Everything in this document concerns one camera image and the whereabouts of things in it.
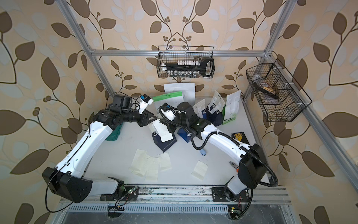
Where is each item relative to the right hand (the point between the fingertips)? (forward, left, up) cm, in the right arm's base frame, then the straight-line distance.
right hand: (161, 120), depth 75 cm
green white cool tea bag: (+19, -6, -3) cm, 20 cm away
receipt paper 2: (-13, +1, -26) cm, 29 cm away
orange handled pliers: (-18, -42, -25) cm, 52 cm away
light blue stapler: (-9, -23, -23) cm, 34 cm away
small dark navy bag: (-5, +1, -21) cm, 22 cm away
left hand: (+1, +5, +4) cm, 7 cm away
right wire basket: (+8, -65, +7) cm, 66 cm away
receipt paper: (-20, +8, -26) cm, 34 cm away
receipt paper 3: (-19, -21, -26) cm, 38 cm away
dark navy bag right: (+14, -33, -11) cm, 37 cm away
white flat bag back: (+31, -16, -6) cm, 35 cm away
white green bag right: (+15, -44, -11) cm, 48 cm away
